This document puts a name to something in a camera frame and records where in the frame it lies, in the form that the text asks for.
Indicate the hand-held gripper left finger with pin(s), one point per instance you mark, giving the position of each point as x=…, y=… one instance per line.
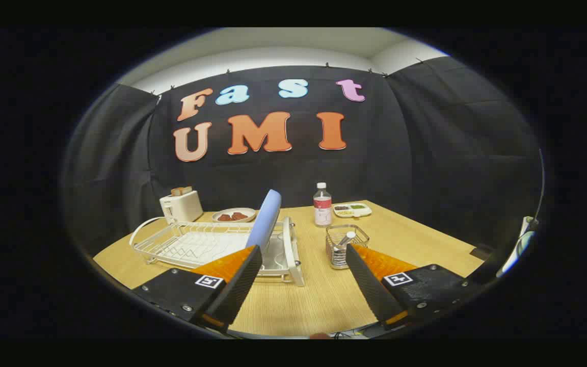
x=240, y=285

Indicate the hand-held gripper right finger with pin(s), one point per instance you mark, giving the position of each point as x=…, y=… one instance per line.
x=370, y=285

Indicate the light blue plate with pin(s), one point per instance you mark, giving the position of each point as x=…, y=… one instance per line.
x=265, y=219

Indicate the white plate with meat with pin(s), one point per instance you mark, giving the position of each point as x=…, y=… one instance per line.
x=252, y=212

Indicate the white divided food tray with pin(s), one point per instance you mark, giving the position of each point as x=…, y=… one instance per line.
x=352, y=214

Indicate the clear bottle red label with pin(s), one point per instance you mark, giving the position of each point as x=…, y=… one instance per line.
x=322, y=209

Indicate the white toaster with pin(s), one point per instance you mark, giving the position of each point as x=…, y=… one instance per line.
x=184, y=208

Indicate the toast slice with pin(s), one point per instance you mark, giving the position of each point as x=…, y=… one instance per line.
x=187, y=189
x=176, y=192

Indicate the black table clamp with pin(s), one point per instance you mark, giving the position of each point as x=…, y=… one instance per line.
x=479, y=252

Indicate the black backdrop cloth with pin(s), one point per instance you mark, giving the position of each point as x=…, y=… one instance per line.
x=426, y=153

